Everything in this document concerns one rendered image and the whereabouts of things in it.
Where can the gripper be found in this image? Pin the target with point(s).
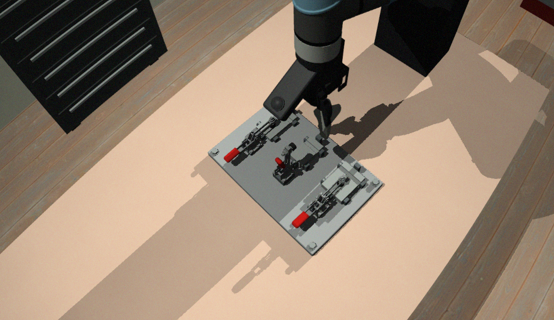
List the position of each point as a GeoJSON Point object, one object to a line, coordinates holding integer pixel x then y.
{"type": "Point", "coordinates": [330, 80]}

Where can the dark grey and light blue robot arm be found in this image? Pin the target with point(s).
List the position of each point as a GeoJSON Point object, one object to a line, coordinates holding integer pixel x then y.
{"type": "Point", "coordinates": [316, 23]}

